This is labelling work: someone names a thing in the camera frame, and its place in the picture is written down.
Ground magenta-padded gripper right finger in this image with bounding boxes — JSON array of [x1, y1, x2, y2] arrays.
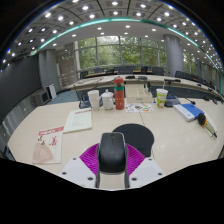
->
[[124, 143, 166, 190]]

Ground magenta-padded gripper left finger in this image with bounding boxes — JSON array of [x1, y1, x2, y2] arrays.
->
[[59, 142, 101, 189]]

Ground black computer mouse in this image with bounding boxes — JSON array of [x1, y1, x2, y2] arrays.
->
[[96, 131, 129, 175]]

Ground black mouse pad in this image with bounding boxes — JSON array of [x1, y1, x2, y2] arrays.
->
[[112, 123, 155, 158]]

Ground red and white fan pamphlet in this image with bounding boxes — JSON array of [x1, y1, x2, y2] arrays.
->
[[32, 125, 65, 165]]

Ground white booklet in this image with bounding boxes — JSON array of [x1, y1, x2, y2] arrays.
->
[[62, 108, 93, 134]]

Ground colourful sticker sheet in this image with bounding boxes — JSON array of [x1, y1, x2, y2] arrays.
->
[[125, 102, 155, 113]]

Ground dark grey pouch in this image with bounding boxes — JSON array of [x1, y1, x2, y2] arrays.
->
[[164, 95, 182, 108]]

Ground green and white paper cup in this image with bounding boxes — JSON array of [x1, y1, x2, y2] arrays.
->
[[155, 88, 169, 108]]

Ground blue folder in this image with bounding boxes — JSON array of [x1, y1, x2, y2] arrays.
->
[[173, 103, 205, 122]]

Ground black and yellow microphone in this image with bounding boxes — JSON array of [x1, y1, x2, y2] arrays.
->
[[197, 112, 218, 139]]

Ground white lidded mug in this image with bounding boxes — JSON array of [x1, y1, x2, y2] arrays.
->
[[100, 89, 115, 111]]

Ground cream desk organizer box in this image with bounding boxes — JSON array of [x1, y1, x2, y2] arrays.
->
[[124, 83, 154, 104]]

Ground red thermos bottle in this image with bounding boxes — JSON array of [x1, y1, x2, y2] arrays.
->
[[113, 76, 126, 111]]

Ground grey monitor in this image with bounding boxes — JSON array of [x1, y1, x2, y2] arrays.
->
[[31, 89, 52, 107]]

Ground dark office chairs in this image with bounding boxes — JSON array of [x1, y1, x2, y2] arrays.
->
[[79, 65, 221, 88]]

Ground ceiling lights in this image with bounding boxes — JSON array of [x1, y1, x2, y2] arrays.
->
[[1, 0, 224, 73]]

